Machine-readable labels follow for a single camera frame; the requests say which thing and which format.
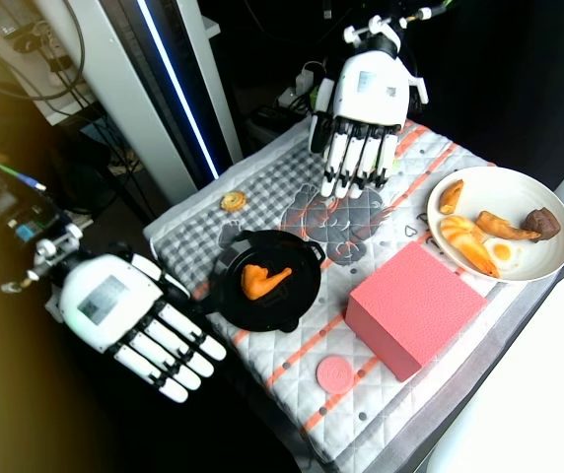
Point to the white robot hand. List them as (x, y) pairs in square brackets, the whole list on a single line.
[(109, 300), (371, 98)]

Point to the toy roast chicken leg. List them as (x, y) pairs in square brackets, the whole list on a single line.
[(257, 283)]

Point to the black frying pan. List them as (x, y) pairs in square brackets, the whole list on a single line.
[(287, 300)]

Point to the red cube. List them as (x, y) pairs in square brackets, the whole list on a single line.
[(410, 295)]

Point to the white power strip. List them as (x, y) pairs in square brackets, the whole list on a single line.
[(306, 79)]

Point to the small orange toy pastry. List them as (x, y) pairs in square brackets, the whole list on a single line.
[(452, 197)]

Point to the swirl butter cookie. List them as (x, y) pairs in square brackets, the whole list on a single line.
[(228, 203)]

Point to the white round plate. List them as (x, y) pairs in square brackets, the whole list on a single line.
[(499, 192)]

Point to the toy orange shrimp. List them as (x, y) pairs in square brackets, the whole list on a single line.
[(464, 239)]

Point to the brown toy fried stick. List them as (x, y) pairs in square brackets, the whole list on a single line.
[(501, 229)]

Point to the blue light strip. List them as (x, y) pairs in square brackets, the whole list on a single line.
[(177, 88)]

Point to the grey quilt with bear print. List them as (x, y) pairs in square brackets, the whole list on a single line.
[(302, 345)]

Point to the toy fried egg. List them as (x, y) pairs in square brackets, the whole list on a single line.
[(503, 252)]

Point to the brown toy meat patty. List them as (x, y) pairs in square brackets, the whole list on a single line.
[(543, 222)]

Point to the pink sandwich cookie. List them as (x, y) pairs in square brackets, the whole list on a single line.
[(335, 374)]

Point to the white post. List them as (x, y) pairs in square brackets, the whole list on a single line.
[(129, 98)]

